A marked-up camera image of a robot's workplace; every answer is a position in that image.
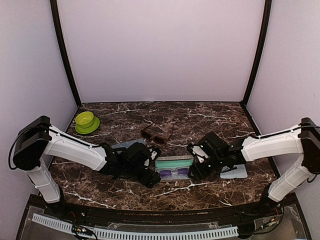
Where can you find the left black frame post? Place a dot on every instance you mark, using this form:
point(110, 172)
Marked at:
point(63, 51)

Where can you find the beige glasses case teal lining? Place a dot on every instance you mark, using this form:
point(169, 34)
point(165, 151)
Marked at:
point(173, 162)

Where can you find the brown sunglasses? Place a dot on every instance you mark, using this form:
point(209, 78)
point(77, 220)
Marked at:
point(155, 138)

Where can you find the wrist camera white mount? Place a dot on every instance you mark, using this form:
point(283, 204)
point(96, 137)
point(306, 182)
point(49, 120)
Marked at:
point(197, 151)
point(154, 153)

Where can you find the right black frame post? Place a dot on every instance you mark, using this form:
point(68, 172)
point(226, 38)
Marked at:
point(258, 53)

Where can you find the pink transparent sunglasses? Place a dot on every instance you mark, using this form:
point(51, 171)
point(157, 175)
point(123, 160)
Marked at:
point(170, 172)

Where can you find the light blue cloth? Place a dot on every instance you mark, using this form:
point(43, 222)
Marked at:
point(236, 172)

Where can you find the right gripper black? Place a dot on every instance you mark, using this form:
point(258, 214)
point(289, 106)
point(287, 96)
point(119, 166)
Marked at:
point(199, 173)

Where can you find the green bowl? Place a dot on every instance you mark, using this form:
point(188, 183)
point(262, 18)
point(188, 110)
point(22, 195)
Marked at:
point(84, 119)

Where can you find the blue-grey glasses case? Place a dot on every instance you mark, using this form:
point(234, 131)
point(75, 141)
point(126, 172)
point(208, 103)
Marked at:
point(125, 145)

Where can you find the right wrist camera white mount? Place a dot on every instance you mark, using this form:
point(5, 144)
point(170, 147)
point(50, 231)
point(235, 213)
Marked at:
point(197, 151)

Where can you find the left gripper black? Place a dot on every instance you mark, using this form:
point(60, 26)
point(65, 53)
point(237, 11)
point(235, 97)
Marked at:
point(144, 180)

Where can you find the white slotted cable duct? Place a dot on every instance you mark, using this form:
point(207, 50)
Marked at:
point(100, 233)

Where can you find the black front rail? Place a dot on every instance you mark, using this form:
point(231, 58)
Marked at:
point(241, 214)

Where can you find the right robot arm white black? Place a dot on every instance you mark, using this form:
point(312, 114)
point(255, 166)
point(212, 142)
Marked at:
point(213, 154)

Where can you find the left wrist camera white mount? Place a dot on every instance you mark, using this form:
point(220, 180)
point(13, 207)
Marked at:
point(154, 153)

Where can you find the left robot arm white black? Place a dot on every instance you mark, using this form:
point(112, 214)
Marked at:
point(40, 138)

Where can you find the black frame post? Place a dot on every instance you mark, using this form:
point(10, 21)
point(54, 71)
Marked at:
point(258, 53)
point(63, 51)

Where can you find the green plate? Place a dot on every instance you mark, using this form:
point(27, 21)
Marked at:
point(89, 128)

